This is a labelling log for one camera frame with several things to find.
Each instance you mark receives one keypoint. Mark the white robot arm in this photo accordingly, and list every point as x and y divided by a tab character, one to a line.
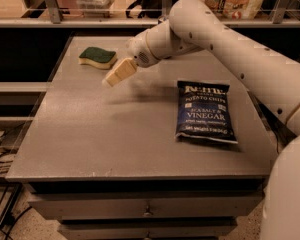
272	77

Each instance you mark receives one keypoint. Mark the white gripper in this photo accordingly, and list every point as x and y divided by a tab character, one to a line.
139	51

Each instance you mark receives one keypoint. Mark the silver blue drink can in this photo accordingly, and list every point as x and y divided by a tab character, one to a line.
161	19

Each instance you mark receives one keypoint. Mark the metal shelf rail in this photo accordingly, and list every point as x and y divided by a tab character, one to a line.
272	13

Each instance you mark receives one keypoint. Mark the upper grey drawer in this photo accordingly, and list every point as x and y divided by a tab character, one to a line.
144	205

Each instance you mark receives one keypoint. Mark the grey drawer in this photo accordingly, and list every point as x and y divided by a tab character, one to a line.
144	205
146	229

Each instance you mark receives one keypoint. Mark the grey drawer cabinet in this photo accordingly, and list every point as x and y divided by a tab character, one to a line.
86	138

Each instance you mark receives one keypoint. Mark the blue potato chips bag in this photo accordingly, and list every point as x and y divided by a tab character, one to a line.
203	112

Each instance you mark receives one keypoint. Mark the lower grey drawer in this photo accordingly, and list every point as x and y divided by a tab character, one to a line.
146	229

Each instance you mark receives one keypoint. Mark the green and yellow sponge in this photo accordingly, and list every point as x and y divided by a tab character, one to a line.
98	58

